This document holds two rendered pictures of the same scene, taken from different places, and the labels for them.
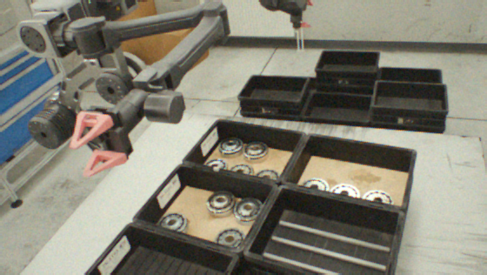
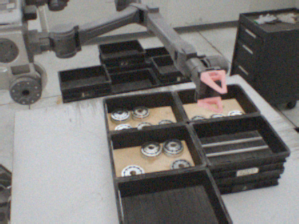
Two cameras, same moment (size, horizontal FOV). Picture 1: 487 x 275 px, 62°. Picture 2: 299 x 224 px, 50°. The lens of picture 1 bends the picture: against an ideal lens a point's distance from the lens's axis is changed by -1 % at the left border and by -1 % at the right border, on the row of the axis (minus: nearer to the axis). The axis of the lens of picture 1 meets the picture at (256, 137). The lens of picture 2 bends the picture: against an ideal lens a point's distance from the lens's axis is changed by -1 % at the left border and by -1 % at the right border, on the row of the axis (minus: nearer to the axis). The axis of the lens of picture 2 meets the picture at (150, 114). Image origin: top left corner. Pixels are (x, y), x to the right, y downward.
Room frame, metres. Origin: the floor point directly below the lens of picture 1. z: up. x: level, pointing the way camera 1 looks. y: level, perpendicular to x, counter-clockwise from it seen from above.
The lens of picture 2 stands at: (0.16, 0.90, 1.94)
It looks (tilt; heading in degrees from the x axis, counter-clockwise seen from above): 37 degrees down; 320
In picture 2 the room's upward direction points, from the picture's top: straight up
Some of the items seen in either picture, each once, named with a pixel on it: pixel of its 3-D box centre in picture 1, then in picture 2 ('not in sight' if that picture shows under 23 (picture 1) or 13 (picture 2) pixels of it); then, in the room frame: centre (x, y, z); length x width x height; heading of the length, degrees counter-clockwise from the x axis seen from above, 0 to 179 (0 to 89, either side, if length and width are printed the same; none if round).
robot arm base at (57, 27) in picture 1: (70, 35); (37, 42); (1.23, 0.52, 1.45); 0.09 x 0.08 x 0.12; 157
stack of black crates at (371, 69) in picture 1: (347, 89); (122, 69); (2.46, -0.68, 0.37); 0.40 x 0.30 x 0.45; 67
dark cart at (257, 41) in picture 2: not in sight; (271, 64); (1.52, -1.75, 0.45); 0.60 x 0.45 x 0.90; 67
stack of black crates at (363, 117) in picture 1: (338, 128); (133, 96); (2.09, -0.53, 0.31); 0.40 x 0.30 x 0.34; 67
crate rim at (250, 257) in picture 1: (325, 234); (237, 139); (0.77, -0.16, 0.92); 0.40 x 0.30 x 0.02; 61
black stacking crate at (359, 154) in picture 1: (350, 179); (214, 110); (1.04, -0.30, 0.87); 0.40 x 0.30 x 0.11; 61
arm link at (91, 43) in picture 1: (86, 40); (60, 43); (1.18, 0.45, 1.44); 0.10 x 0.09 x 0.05; 67
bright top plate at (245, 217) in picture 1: (248, 208); (173, 146); (0.98, 0.06, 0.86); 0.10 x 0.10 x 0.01
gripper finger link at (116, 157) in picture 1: (98, 153); (213, 99); (0.61, 0.29, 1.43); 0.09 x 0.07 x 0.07; 156
